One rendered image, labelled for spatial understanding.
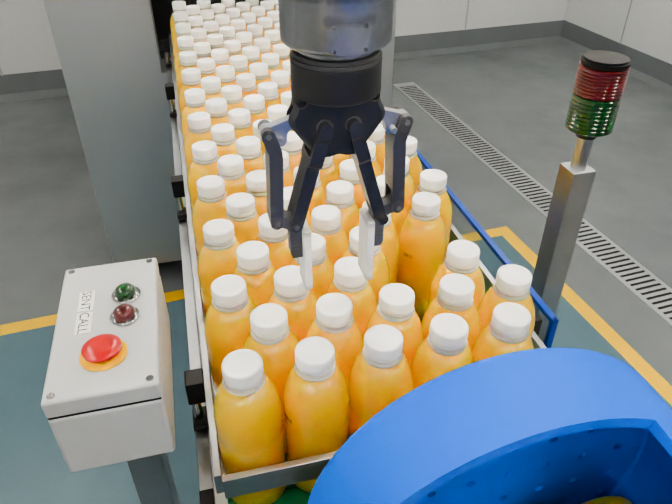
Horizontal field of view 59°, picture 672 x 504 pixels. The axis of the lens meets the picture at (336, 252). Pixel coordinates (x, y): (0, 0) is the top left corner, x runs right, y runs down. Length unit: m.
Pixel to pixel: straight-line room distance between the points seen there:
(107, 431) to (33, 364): 1.73
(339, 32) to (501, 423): 0.29
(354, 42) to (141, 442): 0.41
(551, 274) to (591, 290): 1.57
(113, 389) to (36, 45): 4.14
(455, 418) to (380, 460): 0.05
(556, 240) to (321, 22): 0.63
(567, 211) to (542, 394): 0.61
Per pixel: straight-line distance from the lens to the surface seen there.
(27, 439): 2.10
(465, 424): 0.37
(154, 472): 0.80
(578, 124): 0.90
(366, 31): 0.47
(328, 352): 0.58
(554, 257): 1.00
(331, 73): 0.48
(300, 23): 0.47
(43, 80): 4.68
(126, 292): 0.66
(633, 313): 2.54
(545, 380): 0.39
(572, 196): 0.95
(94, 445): 0.63
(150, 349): 0.60
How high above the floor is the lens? 1.51
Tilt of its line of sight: 35 degrees down
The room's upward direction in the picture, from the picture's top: straight up
